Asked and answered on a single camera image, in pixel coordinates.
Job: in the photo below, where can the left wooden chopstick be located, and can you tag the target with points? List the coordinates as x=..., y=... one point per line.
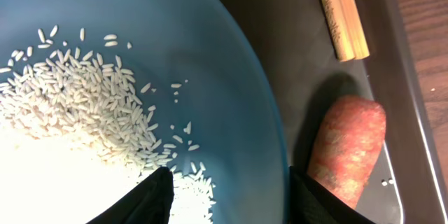
x=332, y=17

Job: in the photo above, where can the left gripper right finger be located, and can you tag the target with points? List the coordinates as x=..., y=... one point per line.
x=311, y=203

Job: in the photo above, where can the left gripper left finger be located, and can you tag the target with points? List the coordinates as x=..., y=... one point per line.
x=149, y=202

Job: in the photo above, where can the white rice pile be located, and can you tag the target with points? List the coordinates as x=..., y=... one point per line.
x=76, y=136

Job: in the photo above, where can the orange carrot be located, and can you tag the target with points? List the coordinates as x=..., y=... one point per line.
x=347, y=147

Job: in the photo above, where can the right wooden chopstick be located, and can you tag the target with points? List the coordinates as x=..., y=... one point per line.
x=351, y=41

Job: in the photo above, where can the brown serving tray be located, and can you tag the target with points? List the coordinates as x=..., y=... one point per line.
x=293, y=44

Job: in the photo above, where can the large blue plate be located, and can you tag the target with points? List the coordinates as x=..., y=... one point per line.
x=202, y=72

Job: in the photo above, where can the wooden chopstick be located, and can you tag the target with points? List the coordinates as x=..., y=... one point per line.
x=332, y=17
x=351, y=41

